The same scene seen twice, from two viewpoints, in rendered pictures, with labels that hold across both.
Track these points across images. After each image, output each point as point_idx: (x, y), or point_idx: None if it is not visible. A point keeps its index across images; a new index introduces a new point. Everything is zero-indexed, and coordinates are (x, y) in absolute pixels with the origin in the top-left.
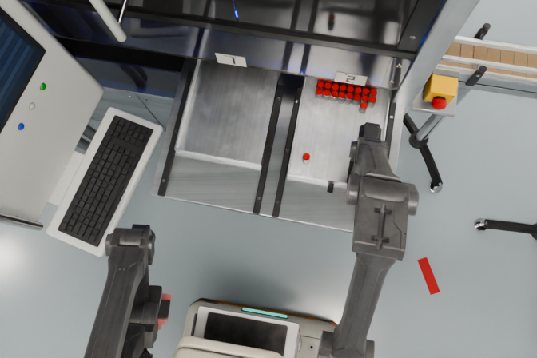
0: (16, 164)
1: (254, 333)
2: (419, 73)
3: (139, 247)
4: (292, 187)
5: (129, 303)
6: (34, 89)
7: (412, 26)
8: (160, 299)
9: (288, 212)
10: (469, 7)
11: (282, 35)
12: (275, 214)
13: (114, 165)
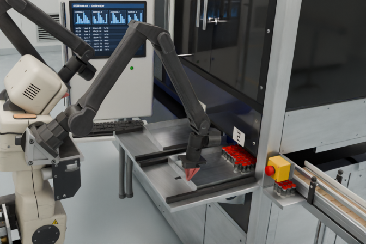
0: (93, 80)
1: (66, 147)
2: (264, 133)
3: (85, 42)
4: (163, 166)
5: (62, 31)
6: (128, 64)
7: (261, 77)
8: (65, 84)
9: (147, 169)
10: (278, 56)
11: (219, 82)
12: (141, 162)
13: (117, 126)
